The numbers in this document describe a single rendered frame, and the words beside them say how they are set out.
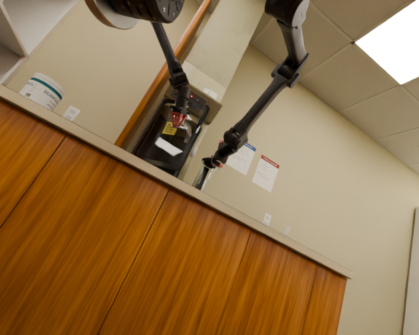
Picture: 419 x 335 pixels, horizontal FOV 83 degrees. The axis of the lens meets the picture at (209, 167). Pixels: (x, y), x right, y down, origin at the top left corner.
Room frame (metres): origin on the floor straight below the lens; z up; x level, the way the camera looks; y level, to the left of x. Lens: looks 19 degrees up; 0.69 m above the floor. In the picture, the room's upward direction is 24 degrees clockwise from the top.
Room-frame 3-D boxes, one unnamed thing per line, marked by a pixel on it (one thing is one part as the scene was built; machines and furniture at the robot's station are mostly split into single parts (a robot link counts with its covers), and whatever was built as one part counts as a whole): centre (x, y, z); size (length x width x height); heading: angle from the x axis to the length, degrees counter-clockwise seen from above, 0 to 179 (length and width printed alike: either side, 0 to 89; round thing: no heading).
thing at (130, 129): (1.35, 0.52, 1.64); 0.49 x 0.03 x 1.40; 16
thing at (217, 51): (1.39, 0.30, 2.18); 0.32 x 0.25 x 0.93; 106
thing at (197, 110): (1.15, 0.26, 1.19); 0.30 x 0.01 x 0.40; 65
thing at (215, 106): (1.21, 0.25, 1.46); 0.32 x 0.12 x 0.10; 106
